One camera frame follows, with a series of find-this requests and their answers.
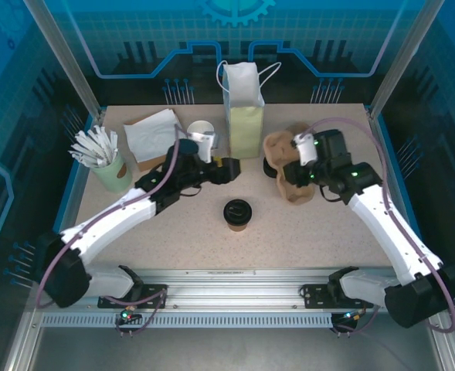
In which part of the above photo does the painted paper gift bag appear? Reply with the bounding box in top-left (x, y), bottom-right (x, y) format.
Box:
top-left (216, 60), bottom-right (283, 160)

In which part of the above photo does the white paper cup stack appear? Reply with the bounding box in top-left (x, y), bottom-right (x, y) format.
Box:
top-left (186, 120), bottom-right (216, 150)

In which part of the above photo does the slotted cable duct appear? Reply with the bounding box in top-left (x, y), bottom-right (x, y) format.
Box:
top-left (39, 312), bottom-right (334, 329)

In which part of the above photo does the black lid stack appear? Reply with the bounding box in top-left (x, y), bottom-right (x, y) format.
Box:
top-left (263, 154), bottom-right (286, 179)

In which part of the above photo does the black plastic cup lid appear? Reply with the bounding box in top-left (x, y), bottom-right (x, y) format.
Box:
top-left (222, 198), bottom-right (253, 226)

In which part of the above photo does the pulp cup carrier stack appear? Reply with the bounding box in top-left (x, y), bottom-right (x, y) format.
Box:
top-left (263, 121), bottom-right (321, 206)

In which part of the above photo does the small circuit board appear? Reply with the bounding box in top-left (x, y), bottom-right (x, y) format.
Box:
top-left (118, 307), bottom-right (140, 324)
top-left (341, 308), bottom-right (367, 324)

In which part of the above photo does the aluminium frame post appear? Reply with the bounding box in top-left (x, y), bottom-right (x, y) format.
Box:
top-left (22, 0), bottom-right (105, 119)
top-left (368, 0), bottom-right (444, 119)

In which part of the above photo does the white napkin stack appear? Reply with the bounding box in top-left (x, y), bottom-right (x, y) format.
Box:
top-left (123, 109), bottom-right (182, 163)

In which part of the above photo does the aluminium mounting rail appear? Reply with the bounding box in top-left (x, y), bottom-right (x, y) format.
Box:
top-left (83, 266), bottom-right (396, 312)

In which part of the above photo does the green paper cup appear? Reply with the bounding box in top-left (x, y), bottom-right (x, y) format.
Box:
top-left (91, 154), bottom-right (134, 194)

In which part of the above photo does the brown paper coffee cup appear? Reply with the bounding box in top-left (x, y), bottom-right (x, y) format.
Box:
top-left (226, 218), bottom-right (250, 233)

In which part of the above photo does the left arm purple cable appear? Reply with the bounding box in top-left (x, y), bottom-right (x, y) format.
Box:
top-left (36, 125), bottom-right (192, 310)

